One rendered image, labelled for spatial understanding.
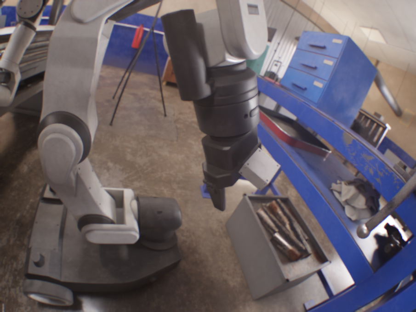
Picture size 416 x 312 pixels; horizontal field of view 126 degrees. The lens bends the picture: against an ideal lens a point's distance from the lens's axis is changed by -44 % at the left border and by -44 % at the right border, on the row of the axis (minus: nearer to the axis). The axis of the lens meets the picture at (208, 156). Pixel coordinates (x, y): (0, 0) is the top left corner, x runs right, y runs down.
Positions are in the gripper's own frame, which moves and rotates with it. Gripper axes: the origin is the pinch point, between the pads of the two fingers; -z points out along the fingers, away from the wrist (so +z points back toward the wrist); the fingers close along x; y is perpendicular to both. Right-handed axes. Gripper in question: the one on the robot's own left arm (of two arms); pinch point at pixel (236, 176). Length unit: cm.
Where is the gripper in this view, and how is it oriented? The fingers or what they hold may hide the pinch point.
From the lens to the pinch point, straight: 33.7
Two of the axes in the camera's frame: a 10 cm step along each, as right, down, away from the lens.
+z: -1.8, -7.9, -5.8
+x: -6.4, 5.5, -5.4
